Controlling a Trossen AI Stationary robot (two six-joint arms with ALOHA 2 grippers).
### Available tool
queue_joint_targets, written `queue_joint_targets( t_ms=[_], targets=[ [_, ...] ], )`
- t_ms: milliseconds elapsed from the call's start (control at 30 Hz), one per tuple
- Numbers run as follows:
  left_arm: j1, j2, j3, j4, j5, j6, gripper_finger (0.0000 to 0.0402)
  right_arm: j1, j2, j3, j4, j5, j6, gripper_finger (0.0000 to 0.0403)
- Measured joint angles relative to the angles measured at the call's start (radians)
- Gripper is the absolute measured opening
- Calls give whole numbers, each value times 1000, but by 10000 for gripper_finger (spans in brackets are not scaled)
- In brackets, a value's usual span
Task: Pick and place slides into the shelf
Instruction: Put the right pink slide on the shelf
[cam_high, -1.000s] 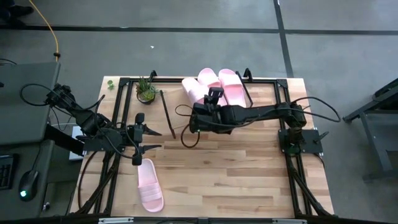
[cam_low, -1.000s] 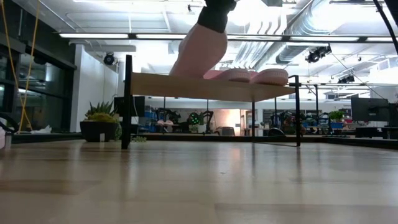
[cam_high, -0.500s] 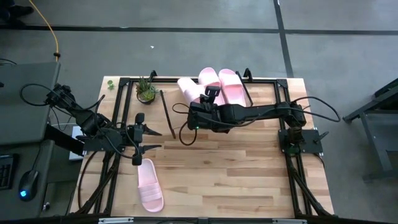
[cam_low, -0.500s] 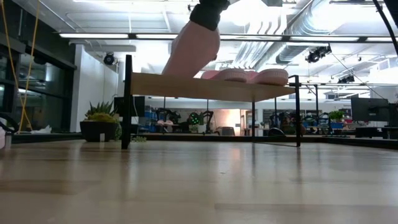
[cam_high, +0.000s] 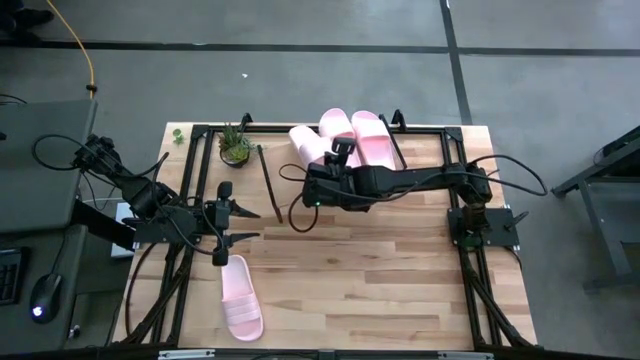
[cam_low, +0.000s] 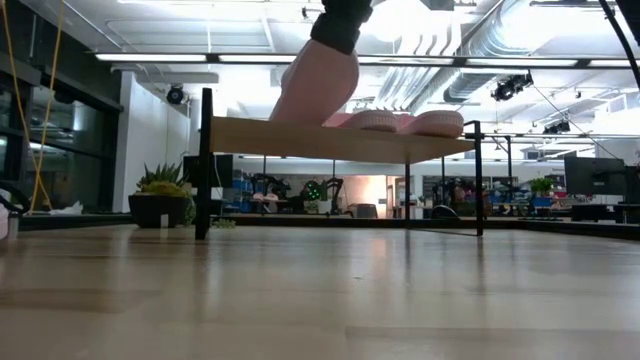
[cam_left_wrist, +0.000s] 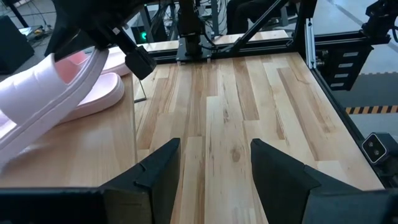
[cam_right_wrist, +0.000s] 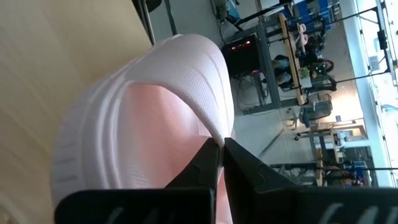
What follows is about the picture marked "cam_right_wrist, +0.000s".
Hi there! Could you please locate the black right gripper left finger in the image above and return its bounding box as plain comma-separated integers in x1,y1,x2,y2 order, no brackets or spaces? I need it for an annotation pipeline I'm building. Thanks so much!
54,138,220,224

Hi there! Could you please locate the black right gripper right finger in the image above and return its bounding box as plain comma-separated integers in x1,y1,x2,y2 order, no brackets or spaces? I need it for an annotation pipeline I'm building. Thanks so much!
223,138,398,224

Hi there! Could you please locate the pink slide sandal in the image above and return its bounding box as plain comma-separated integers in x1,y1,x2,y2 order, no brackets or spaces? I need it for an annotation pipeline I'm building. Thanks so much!
50,33,236,224

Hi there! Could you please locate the rolling office chair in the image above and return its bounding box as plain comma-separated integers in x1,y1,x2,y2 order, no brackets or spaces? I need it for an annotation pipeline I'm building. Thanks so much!
297,99,333,129

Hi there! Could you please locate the person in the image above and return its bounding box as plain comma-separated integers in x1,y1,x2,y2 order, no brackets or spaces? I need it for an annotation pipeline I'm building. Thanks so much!
275,72,295,91
272,54,293,73

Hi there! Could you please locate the wooden workbench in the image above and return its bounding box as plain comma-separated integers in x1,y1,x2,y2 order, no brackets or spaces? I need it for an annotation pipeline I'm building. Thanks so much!
278,12,307,106

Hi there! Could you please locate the black computer tower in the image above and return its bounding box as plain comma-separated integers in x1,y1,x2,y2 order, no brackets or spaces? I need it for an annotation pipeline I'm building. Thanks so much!
221,34,262,78

